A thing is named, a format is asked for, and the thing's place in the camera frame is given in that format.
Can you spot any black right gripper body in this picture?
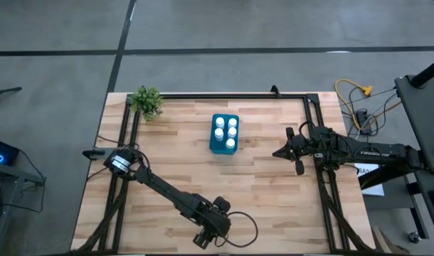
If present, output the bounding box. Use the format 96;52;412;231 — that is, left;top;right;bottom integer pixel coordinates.
286;127;316;176

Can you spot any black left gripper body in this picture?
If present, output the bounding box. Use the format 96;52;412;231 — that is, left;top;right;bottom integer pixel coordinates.
192;196;232;249

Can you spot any teal plastic basket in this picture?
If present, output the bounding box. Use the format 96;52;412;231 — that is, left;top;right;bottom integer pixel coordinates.
208;113;240;156

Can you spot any black power strip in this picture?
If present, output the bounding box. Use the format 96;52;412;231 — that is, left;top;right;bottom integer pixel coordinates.
355;109;373;134

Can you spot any white paper sheet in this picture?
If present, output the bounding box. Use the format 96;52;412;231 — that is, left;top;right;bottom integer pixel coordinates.
354;163;385;197

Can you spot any black equipment cart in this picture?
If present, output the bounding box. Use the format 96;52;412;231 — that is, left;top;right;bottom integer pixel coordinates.
359;55;434;256

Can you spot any green plant in white pot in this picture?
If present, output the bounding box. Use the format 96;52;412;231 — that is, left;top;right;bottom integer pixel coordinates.
129;85;165;122

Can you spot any black device with blue light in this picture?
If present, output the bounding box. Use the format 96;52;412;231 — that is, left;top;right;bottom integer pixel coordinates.
0;137;21;166

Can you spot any black tripod leg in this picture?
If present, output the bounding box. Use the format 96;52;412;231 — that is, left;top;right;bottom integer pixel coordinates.
0;87;23;100

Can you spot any black right gripper cable loop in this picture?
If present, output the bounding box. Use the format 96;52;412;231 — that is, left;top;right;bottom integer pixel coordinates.
297;120;317;138

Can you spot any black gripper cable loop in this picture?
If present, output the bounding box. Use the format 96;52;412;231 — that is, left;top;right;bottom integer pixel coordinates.
297;120;317;138
215;211;259;249

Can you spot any black left gripper cable loop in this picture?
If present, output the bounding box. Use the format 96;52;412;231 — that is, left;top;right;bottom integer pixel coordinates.
215;211;259;249

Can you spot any black floor cable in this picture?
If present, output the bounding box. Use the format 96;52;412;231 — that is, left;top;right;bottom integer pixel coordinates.
339;85;405;136

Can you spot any black aluminium table frame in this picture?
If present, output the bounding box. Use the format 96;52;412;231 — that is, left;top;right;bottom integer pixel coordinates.
74;92;373;255

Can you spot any yellow extension cable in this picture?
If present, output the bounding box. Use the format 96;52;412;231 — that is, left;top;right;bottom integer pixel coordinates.
334;78;403;131

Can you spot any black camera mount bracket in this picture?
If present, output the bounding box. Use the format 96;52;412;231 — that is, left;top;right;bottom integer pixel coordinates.
82;147;111;161

